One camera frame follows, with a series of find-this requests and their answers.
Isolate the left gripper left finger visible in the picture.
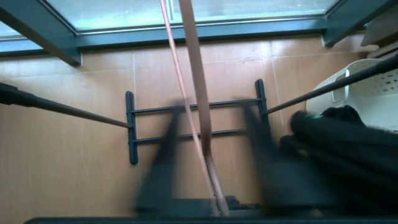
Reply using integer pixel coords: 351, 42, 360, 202
134, 101, 187, 217

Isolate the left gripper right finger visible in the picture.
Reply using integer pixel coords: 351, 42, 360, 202
241, 99, 338, 217

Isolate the black garment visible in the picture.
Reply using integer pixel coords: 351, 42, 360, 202
279, 105, 398, 216

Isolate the pink clothes hanger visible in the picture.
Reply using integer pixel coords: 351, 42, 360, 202
159, 0, 231, 218

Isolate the black clothes rack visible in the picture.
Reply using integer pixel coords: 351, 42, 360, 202
0, 54, 398, 166

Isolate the white laundry basket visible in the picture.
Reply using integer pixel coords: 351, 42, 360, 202
305, 58, 398, 133

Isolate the window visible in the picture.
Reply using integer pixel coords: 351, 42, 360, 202
0, 0, 398, 67

